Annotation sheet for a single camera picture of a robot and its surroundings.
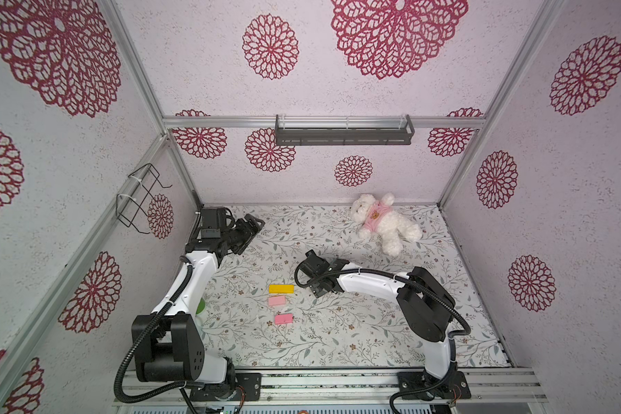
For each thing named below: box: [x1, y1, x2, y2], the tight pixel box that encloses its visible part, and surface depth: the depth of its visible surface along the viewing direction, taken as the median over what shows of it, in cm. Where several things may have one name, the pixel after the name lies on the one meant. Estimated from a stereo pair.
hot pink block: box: [274, 313, 295, 326], surface depth 88 cm
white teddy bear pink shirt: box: [351, 193, 422, 257], surface depth 107 cm
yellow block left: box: [268, 283, 296, 295], surface depth 95 cm
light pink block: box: [268, 294, 286, 307], surface depth 92 cm
